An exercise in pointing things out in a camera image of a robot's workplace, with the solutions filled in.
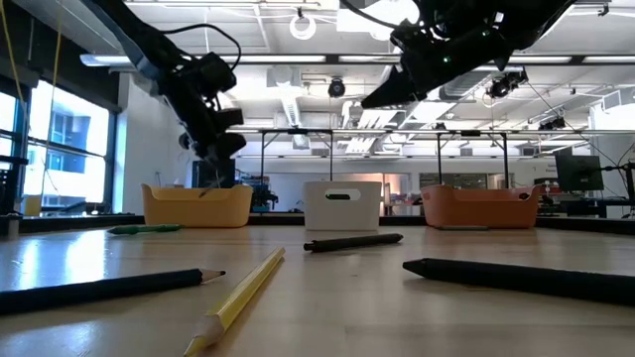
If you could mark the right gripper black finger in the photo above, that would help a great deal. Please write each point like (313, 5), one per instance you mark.
(402, 98)
(394, 84)

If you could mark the grey crayon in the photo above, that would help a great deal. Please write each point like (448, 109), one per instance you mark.
(208, 190)

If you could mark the green pen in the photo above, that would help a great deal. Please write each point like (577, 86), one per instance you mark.
(144, 229)

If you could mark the black pen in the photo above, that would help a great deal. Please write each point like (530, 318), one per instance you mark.
(352, 242)
(521, 280)

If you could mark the yellow pencil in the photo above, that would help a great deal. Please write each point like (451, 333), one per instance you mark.
(233, 302)

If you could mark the black pencil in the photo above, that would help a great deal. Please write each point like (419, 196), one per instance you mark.
(99, 288)

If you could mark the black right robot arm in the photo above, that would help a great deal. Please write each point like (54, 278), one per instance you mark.
(521, 20)

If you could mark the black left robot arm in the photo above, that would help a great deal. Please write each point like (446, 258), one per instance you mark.
(139, 39)

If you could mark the black computer monitor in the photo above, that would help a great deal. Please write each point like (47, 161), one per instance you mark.
(578, 173)
(203, 177)

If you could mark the yellow plastic bin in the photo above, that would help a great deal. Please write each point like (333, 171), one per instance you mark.
(196, 208)

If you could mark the overhead LED light bar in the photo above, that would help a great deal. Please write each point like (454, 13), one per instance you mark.
(278, 58)

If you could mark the orange plastic bin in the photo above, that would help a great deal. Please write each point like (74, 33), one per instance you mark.
(478, 208)

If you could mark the large window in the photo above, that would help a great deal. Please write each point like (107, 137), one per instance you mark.
(69, 149)

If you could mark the white plastic bin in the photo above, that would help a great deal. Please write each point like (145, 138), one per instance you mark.
(317, 213)

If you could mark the black ceiling camera rig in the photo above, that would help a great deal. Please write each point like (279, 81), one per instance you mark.
(501, 86)

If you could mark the black overhead camera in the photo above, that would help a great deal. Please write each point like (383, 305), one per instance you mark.
(336, 88)

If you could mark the black background workstation frame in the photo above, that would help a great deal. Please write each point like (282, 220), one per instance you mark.
(439, 158)

